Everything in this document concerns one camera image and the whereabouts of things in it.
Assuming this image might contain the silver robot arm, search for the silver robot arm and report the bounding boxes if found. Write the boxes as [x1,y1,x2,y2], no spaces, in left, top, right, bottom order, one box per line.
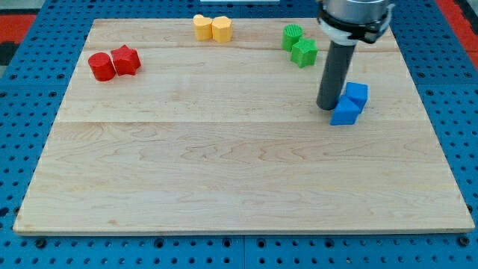
[317,0,395,46]

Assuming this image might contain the green star block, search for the green star block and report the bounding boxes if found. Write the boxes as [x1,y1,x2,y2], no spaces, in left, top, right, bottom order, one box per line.
[291,37,318,68]

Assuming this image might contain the red star block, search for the red star block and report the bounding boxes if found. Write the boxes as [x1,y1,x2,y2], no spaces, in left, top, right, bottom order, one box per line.
[111,45,141,75]

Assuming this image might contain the wooden board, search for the wooden board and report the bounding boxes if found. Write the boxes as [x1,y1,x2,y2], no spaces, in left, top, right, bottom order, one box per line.
[13,18,474,236]

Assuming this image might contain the yellow hexagon block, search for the yellow hexagon block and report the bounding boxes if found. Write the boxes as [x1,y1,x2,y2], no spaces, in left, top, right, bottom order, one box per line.
[211,16,233,43]

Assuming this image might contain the blue pentagon block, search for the blue pentagon block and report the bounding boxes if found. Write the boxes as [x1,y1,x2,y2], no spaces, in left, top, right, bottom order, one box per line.
[329,95,361,126]

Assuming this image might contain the yellow heart block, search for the yellow heart block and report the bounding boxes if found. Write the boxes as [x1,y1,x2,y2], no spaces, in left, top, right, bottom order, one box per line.
[193,14,213,41]

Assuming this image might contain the green cylinder block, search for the green cylinder block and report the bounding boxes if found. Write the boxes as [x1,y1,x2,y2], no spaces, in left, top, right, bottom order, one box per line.
[282,24,303,52]

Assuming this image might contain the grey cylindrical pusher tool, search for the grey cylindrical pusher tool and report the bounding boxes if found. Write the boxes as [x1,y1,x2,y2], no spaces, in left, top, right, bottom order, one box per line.
[316,41,356,111]

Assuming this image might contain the blue cube block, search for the blue cube block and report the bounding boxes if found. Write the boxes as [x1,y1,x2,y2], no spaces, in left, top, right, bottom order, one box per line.
[345,82,369,114]

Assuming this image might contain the red cylinder block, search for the red cylinder block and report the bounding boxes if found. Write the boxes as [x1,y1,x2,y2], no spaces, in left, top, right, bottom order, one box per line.
[88,52,116,81]

